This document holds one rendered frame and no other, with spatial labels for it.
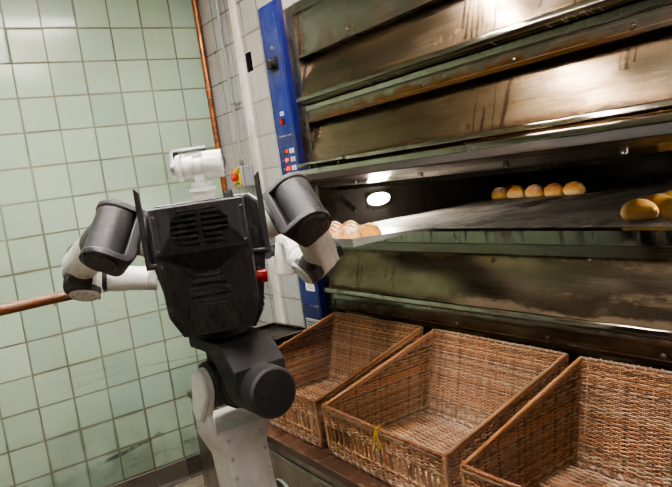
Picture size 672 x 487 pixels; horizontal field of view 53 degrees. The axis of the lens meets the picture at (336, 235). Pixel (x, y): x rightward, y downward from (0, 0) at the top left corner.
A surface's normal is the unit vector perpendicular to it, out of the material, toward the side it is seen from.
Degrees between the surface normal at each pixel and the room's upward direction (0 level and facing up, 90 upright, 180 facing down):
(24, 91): 90
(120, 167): 90
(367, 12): 90
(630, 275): 70
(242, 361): 45
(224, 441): 81
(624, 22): 90
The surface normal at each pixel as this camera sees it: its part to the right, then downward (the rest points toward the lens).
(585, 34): -0.83, 0.17
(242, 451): 0.54, -0.16
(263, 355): 0.29, -0.70
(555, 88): -0.83, -0.18
